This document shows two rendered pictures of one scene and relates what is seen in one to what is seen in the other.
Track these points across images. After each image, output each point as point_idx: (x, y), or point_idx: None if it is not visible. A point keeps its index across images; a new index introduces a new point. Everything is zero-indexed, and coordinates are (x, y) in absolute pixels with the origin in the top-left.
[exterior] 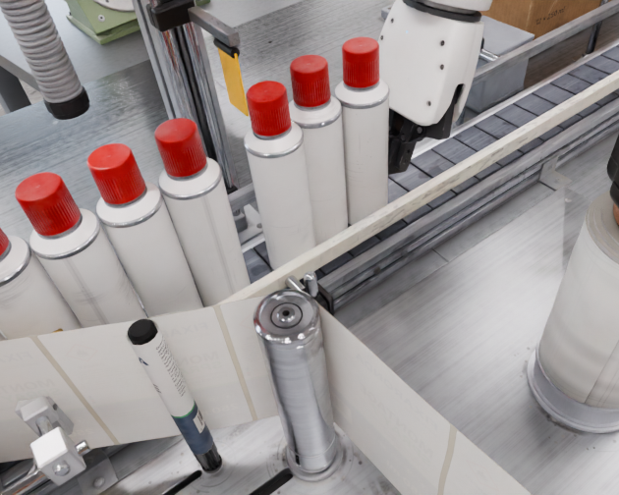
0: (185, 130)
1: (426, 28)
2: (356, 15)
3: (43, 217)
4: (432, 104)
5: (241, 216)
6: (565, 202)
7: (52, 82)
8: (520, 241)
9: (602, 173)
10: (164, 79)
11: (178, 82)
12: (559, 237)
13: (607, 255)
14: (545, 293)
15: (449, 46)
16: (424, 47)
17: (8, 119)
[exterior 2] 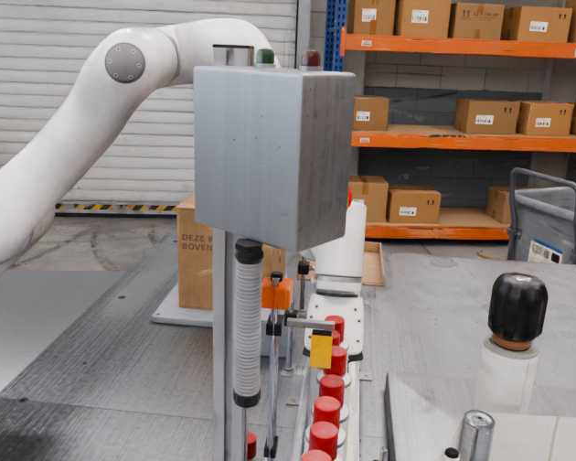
0: (337, 379)
1: (344, 305)
2: (130, 326)
3: (336, 445)
4: (360, 340)
5: (277, 458)
6: (398, 378)
7: (256, 380)
8: (404, 402)
9: (378, 364)
10: (232, 374)
11: (275, 365)
12: (415, 393)
13: (511, 359)
14: (441, 417)
15: (359, 310)
16: (346, 314)
17: None
